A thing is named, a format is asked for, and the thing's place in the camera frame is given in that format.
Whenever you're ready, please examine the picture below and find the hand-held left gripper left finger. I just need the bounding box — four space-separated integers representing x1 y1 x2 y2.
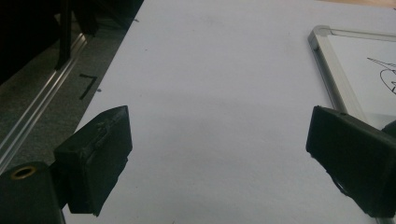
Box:
53 105 134 217

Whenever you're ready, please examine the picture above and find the whiteboard with aluminium frame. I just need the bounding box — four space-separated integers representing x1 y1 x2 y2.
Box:
307 24 396 130

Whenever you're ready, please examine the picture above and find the aluminium floor rail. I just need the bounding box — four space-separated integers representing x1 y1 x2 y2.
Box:
0 32 89 175

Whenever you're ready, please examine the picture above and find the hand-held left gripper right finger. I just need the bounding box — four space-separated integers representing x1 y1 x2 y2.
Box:
305 105 396 218

